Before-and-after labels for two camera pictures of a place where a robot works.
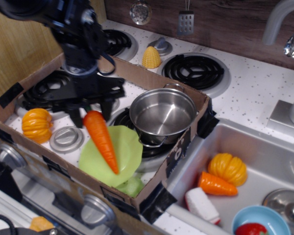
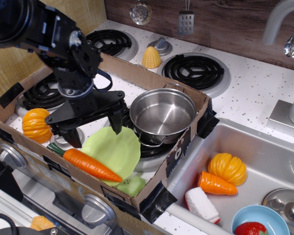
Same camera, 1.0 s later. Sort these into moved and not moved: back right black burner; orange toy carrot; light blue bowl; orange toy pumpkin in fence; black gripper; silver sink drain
Moved: orange toy carrot; black gripper
Not moved: silver sink drain; orange toy pumpkin in fence; light blue bowl; back right black burner
